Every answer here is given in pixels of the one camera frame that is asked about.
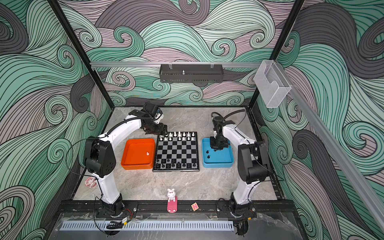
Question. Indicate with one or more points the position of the pink white plush toy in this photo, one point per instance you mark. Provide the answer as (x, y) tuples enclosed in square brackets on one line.
[(91, 182)]

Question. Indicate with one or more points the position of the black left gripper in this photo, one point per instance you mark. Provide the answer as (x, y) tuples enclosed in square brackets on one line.
[(161, 130)]

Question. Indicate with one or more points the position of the blue plastic tray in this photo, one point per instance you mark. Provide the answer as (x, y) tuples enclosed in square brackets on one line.
[(216, 158)]

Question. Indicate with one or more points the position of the white rabbit figurine pink stand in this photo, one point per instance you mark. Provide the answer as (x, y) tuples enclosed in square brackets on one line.
[(172, 205)]

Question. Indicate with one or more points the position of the clear acrylic wall holder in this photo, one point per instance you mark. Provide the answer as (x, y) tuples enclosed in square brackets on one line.
[(272, 83)]

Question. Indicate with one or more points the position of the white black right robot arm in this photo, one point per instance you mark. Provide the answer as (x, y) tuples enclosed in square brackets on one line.
[(252, 169)]

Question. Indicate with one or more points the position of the silver aluminium rail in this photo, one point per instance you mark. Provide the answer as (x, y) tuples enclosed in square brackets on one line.
[(137, 64)]

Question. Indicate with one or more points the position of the black white chess board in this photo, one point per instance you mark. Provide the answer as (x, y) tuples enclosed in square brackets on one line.
[(177, 151)]

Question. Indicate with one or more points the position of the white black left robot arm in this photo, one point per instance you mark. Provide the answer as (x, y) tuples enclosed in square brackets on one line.
[(99, 154)]

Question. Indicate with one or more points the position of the orange plastic tray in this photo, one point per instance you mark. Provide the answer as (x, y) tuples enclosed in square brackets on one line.
[(139, 154)]

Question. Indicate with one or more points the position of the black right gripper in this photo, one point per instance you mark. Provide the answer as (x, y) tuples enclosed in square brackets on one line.
[(214, 146)]

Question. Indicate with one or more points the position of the small orange letter block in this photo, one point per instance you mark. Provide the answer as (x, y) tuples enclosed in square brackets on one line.
[(195, 206)]

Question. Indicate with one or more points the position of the black perforated wall shelf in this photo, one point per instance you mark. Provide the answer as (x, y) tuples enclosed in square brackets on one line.
[(200, 74)]

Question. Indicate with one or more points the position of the white slotted cable duct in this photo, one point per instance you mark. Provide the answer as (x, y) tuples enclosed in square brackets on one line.
[(150, 226)]

